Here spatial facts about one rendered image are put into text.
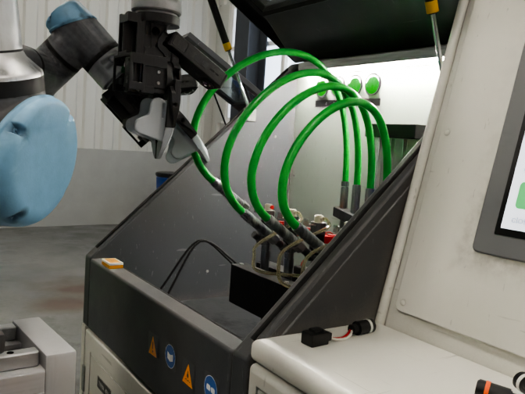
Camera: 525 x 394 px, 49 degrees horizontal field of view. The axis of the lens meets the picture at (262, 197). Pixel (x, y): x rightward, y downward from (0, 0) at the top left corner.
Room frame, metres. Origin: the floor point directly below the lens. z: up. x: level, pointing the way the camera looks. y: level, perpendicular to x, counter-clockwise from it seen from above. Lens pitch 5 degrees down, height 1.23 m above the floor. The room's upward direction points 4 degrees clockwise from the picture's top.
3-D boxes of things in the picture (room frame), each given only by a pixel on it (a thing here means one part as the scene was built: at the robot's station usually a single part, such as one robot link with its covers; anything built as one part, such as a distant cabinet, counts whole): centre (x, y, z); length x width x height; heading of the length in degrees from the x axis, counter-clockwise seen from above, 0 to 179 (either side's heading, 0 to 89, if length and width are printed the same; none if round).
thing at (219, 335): (1.03, 0.18, 0.87); 0.62 x 0.04 x 0.16; 34
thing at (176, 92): (0.88, 0.15, 1.29); 0.05 x 0.02 x 0.09; 34
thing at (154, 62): (0.89, 0.18, 1.35); 0.09 x 0.08 x 0.12; 124
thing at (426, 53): (1.31, -0.23, 1.43); 0.54 x 0.03 x 0.02; 34
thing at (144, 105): (0.90, 0.19, 1.24); 0.06 x 0.03 x 0.09; 124
